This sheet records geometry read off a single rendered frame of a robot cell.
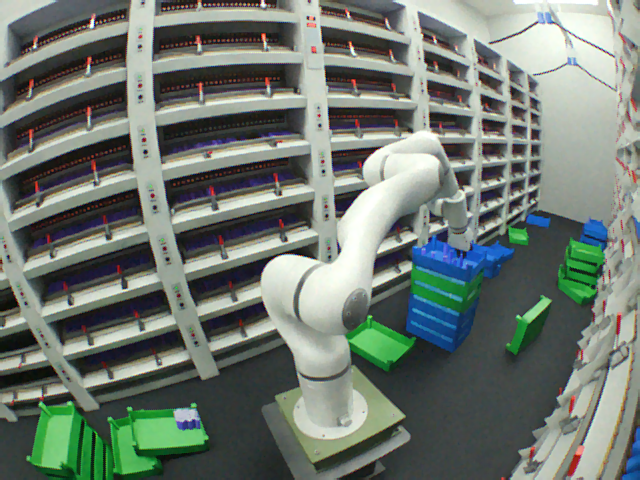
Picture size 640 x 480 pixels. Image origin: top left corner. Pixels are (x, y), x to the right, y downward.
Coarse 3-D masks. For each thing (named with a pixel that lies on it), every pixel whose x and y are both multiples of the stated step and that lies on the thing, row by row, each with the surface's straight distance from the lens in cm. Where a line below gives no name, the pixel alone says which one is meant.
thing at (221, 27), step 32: (160, 0) 146; (320, 0) 171; (128, 32) 140; (160, 32) 138; (192, 32) 138; (224, 32) 141; (352, 32) 174; (256, 64) 139; (96, 96) 132; (160, 128) 127; (288, 128) 140
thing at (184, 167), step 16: (240, 128) 128; (256, 128) 131; (304, 128) 126; (288, 144) 120; (304, 144) 121; (160, 160) 105; (192, 160) 109; (208, 160) 108; (224, 160) 110; (240, 160) 112; (256, 160) 114; (176, 176) 108
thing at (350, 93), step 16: (336, 80) 154; (352, 80) 143; (368, 80) 167; (384, 80) 175; (336, 96) 134; (352, 96) 140; (368, 96) 149; (384, 96) 157; (400, 96) 169; (416, 96) 170
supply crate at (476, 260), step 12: (432, 240) 149; (420, 252) 141; (468, 252) 143; (420, 264) 135; (432, 264) 131; (444, 264) 128; (468, 264) 122; (480, 264) 134; (456, 276) 127; (468, 276) 124
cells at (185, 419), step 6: (186, 408) 127; (174, 414) 126; (180, 414) 125; (186, 414) 125; (192, 414) 125; (180, 420) 123; (186, 420) 123; (192, 420) 124; (198, 420) 123; (180, 426) 126; (186, 426) 126; (192, 426) 126; (198, 426) 126
